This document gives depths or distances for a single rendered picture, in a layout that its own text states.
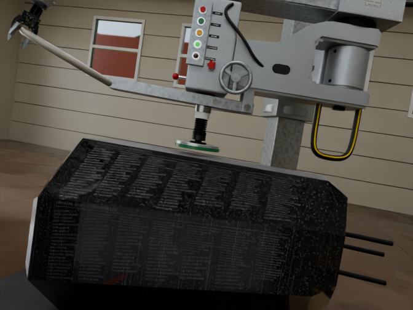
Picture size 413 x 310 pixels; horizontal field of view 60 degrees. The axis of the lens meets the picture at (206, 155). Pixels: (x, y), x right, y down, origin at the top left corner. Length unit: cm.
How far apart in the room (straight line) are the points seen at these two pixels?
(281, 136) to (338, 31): 81
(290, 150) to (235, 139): 550
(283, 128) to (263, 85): 71
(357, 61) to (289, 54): 32
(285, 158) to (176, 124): 598
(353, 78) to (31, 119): 902
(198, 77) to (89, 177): 65
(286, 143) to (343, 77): 72
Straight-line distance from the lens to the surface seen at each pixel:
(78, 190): 156
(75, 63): 163
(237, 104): 170
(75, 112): 938
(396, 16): 193
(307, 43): 177
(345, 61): 183
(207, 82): 165
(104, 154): 166
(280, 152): 236
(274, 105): 234
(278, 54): 172
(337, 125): 779
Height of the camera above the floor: 98
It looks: 4 degrees down
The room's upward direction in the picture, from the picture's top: 9 degrees clockwise
